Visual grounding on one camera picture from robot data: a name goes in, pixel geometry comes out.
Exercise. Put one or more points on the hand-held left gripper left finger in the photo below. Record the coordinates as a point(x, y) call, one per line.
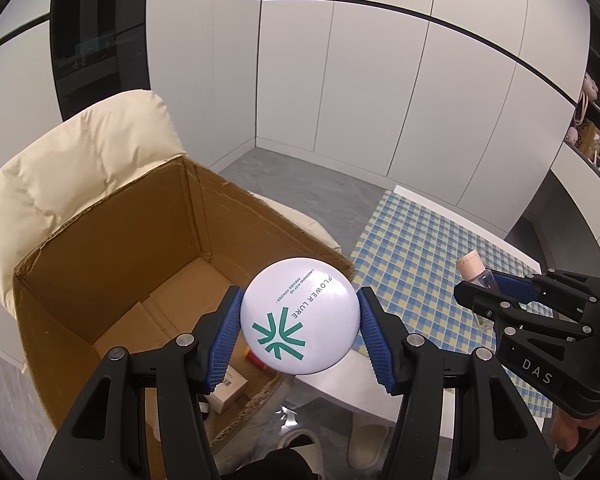
point(225, 340)

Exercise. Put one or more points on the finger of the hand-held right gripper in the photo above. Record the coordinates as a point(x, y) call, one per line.
point(517, 286)
point(485, 301)

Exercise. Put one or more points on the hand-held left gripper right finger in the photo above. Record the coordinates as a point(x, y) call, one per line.
point(380, 345)

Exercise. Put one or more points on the red tin can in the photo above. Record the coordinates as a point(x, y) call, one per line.
point(256, 358)

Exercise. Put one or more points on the pink-capped clear bottle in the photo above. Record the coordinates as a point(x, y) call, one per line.
point(472, 266)

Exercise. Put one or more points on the small white carton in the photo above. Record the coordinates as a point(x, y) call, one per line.
point(227, 390)

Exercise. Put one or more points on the white round powder compact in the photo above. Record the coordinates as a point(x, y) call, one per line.
point(300, 310)

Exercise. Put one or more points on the brown cardboard box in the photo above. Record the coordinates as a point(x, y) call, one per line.
point(130, 240)

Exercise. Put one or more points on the person's right hand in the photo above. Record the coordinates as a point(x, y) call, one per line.
point(575, 430)

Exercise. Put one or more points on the blue yellow checked tablecloth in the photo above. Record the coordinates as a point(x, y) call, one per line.
point(405, 250)

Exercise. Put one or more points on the beige slipper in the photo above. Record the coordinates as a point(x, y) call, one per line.
point(300, 442)
point(367, 447)

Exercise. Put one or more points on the person's black trousers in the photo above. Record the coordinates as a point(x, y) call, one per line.
point(280, 466)

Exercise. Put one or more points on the small pink plush toy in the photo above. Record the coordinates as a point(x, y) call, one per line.
point(572, 137)

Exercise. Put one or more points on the brown printed box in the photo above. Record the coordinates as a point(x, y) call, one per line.
point(592, 142)

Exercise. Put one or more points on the cream padded armchair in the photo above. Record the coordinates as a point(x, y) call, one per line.
point(80, 160)

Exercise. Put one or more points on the black glass cabinet panel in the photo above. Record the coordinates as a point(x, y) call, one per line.
point(95, 35)

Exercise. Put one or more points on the white cupboard wall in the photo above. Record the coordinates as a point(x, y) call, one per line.
point(330, 85)

